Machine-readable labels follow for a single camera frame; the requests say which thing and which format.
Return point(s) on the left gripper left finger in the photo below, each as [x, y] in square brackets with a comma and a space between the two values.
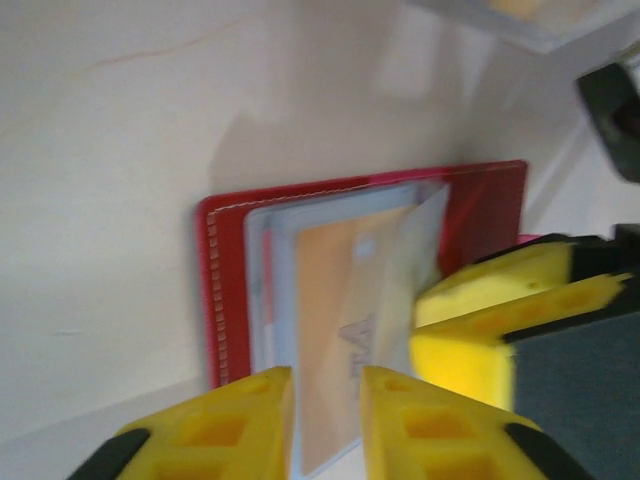
[225, 435]

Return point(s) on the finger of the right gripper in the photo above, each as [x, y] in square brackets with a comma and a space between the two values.
[500, 285]
[575, 380]

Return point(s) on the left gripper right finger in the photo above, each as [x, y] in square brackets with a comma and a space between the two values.
[440, 440]

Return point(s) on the red leather card holder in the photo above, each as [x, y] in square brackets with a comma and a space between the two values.
[230, 280]

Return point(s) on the gold VIP card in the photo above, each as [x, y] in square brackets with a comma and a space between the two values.
[325, 310]

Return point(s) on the clear plastic box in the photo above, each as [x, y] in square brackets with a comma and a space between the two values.
[500, 25]

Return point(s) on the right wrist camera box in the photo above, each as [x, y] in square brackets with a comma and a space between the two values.
[612, 120]

